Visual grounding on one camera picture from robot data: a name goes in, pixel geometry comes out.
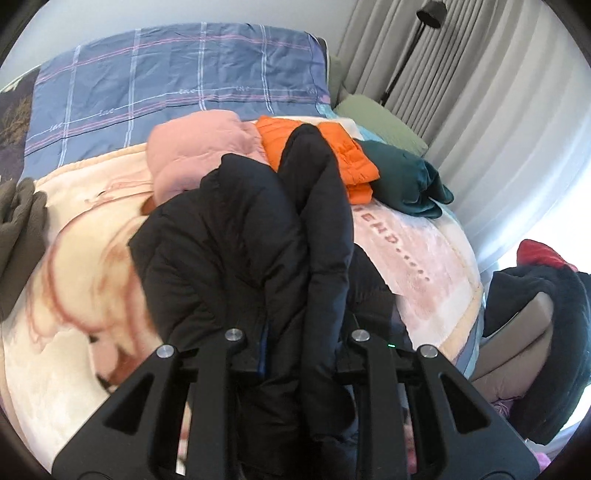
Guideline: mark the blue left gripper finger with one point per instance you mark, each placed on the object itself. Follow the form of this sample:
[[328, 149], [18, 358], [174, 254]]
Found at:
[[261, 363]]

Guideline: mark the black puffer jacket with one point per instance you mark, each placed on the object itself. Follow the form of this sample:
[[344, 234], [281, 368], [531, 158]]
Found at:
[[252, 247]]

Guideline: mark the black clothes pile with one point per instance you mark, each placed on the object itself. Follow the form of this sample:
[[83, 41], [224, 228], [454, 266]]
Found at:
[[541, 413]]

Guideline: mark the cream printed bed blanket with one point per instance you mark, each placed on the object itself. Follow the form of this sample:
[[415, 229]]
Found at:
[[80, 326]]

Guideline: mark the orange puffer jacket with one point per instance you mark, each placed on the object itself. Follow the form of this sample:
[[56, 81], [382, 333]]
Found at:
[[355, 167]]

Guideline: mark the pink folded garment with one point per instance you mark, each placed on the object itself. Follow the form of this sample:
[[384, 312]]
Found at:
[[182, 151]]

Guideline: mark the dark green folded garment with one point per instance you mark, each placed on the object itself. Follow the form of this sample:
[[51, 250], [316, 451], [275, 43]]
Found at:
[[407, 182]]

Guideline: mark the light green pillow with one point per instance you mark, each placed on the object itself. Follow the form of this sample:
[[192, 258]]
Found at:
[[381, 122]]

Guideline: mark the brown fleece garment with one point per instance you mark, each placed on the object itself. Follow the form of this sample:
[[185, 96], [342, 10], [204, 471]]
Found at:
[[23, 226]]

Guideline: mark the red garment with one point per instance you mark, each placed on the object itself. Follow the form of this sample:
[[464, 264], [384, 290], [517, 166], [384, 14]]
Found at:
[[531, 252]]

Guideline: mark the blue plaid quilt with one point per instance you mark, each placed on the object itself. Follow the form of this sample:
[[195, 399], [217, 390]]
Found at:
[[110, 93]]

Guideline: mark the beige curtain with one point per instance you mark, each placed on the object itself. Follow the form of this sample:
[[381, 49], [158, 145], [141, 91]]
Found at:
[[501, 96]]

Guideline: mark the dark floral pillow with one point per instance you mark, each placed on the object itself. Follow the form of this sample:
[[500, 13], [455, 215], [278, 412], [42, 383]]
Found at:
[[15, 114]]

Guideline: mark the black floor lamp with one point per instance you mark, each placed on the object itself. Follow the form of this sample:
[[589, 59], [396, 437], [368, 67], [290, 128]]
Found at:
[[432, 15]]

